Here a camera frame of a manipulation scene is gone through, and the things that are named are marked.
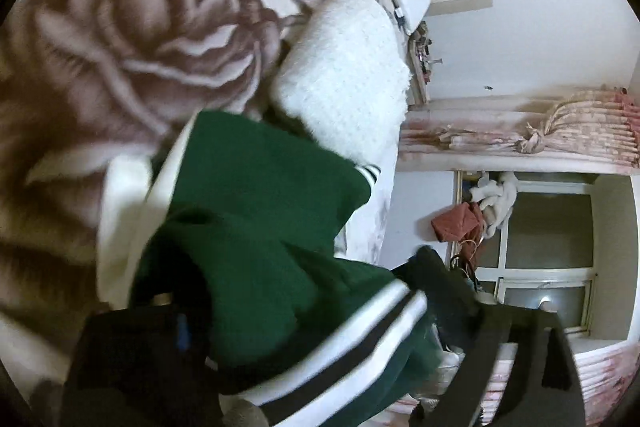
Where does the green white varsity jacket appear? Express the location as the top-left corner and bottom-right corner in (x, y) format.
(96, 112), (442, 426)

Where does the pink cloth on window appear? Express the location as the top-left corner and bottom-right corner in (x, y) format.
(431, 202), (485, 243)

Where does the white plush toy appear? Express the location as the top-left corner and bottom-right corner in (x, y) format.
(470, 171), (518, 239)

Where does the pink floral curtain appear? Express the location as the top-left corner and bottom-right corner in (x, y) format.
(399, 88), (639, 176)

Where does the white knitted sweater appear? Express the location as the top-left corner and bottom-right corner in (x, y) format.
(270, 0), (410, 166)

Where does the floral fleece blanket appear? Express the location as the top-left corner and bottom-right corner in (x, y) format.
(1, 0), (394, 424)

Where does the window frame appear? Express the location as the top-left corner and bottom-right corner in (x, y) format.
(456, 172), (639, 341)

